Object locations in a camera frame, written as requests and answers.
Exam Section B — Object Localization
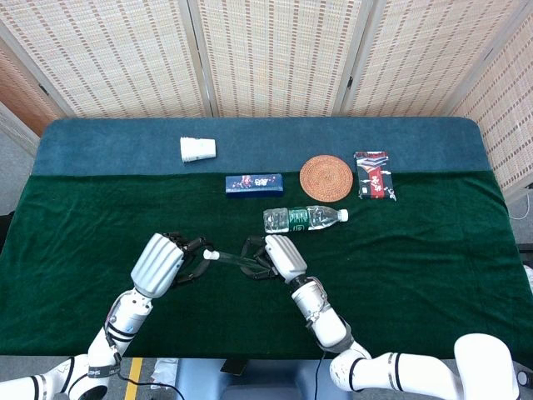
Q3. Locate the blue table cover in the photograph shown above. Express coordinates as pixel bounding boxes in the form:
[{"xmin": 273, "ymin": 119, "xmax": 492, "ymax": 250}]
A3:
[{"xmin": 32, "ymin": 116, "xmax": 491, "ymax": 178}]

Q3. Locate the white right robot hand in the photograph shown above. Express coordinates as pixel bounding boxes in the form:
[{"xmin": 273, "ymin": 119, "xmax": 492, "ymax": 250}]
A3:
[{"xmin": 240, "ymin": 234, "xmax": 309, "ymax": 285}]

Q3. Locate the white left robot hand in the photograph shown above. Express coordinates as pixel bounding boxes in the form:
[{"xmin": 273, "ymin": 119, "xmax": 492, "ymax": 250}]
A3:
[{"xmin": 130, "ymin": 231, "xmax": 209, "ymax": 299}]

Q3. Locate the clear glass test tube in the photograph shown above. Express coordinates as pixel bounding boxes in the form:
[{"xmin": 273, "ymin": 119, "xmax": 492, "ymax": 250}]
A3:
[{"xmin": 214, "ymin": 248, "xmax": 271, "ymax": 270}]

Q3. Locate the round woven rattan coaster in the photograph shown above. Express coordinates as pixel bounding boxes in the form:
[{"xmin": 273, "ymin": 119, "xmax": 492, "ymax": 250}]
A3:
[{"xmin": 299, "ymin": 154, "xmax": 355, "ymax": 204}]

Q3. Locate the clear water bottle green label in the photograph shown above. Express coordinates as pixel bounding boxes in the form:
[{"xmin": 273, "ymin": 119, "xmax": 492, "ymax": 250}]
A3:
[{"xmin": 262, "ymin": 205, "xmax": 350, "ymax": 235}]

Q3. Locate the green velvet cloth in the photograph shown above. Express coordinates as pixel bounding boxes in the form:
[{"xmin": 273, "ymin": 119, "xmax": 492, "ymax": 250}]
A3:
[{"xmin": 0, "ymin": 170, "xmax": 526, "ymax": 360}]

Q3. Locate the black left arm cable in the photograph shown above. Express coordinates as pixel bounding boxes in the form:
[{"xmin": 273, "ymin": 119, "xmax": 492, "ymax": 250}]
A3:
[{"xmin": 111, "ymin": 365, "xmax": 185, "ymax": 400}]

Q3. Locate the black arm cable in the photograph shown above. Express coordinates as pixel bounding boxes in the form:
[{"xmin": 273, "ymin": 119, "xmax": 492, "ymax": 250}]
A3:
[
  {"xmin": 111, "ymin": 365, "xmax": 185, "ymax": 400},
  {"xmin": 311, "ymin": 352, "xmax": 326, "ymax": 400}
]

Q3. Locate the crumpled white paper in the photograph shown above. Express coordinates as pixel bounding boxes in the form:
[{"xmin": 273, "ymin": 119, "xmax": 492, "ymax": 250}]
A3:
[{"xmin": 150, "ymin": 357, "xmax": 179, "ymax": 391}]

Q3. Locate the black red snack packet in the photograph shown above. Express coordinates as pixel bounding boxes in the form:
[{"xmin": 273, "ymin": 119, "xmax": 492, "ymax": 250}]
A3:
[{"xmin": 353, "ymin": 150, "xmax": 399, "ymax": 203}]

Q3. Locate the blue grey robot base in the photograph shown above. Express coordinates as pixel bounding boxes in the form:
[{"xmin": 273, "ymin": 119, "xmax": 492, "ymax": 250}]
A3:
[{"xmin": 174, "ymin": 357, "xmax": 336, "ymax": 400}]

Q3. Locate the blue rectangular box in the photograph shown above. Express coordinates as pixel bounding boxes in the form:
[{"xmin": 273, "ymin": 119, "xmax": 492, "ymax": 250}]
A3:
[{"xmin": 224, "ymin": 172, "xmax": 286, "ymax": 200}]

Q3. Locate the woven bamboo screen panel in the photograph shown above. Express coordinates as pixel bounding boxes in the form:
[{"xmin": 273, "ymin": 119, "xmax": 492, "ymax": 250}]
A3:
[
  {"xmin": 339, "ymin": 0, "xmax": 524, "ymax": 118},
  {"xmin": 0, "ymin": 0, "xmax": 209, "ymax": 120},
  {"xmin": 187, "ymin": 0, "xmax": 374, "ymax": 119},
  {"xmin": 449, "ymin": 7, "xmax": 533, "ymax": 201}
]

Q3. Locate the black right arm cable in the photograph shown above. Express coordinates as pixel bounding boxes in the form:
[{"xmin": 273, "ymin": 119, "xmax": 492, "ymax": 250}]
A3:
[{"xmin": 311, "ymin": 352, "xmax": 326, "ymax": 400}]

